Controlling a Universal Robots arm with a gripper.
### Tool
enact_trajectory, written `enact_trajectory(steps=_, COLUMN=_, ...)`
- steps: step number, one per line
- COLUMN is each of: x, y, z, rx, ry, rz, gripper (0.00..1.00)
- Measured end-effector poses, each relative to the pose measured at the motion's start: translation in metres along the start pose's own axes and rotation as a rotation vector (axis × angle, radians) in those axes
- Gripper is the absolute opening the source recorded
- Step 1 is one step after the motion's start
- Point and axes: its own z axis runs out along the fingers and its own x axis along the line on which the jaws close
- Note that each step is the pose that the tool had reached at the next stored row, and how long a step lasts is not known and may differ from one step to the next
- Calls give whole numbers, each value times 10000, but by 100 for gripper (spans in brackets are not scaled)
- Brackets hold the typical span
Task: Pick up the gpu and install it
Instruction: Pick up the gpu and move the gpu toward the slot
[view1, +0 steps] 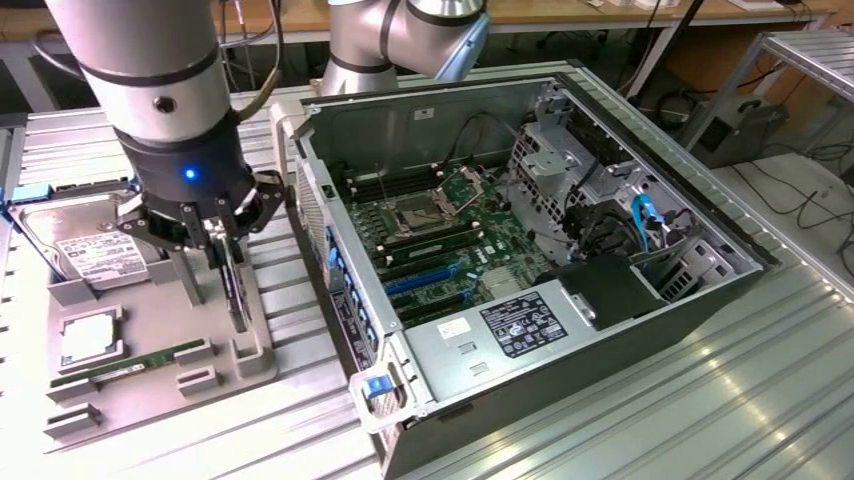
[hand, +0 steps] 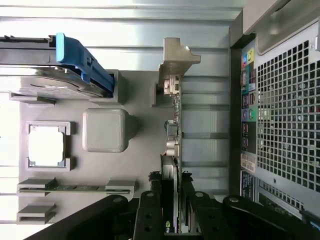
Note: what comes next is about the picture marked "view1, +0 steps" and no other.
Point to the black box device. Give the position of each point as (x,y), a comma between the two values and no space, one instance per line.
(741,132)

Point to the metal disk bay cage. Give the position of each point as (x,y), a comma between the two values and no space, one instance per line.
(548,170)

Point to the green motherboard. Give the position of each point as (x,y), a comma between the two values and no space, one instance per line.
(494,250)

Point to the grey parts rack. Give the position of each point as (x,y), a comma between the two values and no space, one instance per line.
(154,325)

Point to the open metal socket cover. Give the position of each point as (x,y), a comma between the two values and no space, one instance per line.
(461,184)

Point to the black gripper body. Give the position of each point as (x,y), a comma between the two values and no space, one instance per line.
(187,155)

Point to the installed RAM stick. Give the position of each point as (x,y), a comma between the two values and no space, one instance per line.
(430,247)

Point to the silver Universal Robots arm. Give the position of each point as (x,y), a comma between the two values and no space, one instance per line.
(147,50)

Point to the green RAM stick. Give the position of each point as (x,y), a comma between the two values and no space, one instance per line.
(134,364)

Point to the grey power supply unit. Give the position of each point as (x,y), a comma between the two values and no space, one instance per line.
(468,350)

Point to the silver chipset heatsink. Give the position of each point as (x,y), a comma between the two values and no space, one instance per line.
(506,285)

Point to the blue case latch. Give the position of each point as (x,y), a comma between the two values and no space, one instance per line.
(375,387)

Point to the silver CPU chip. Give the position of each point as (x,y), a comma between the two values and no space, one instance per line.
(90,342)

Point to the wooden desk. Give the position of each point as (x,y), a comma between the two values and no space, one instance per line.
(568,14)

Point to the silver hard disk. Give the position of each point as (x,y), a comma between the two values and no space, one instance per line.
(87,235)

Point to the metal frame table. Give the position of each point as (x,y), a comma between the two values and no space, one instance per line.
(810,60)

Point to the open black PC case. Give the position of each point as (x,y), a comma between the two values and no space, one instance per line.
(468,117)

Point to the CPU socket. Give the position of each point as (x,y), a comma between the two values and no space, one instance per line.
(422,217)

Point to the blue expansion slot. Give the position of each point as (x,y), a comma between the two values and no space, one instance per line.
(419,281)

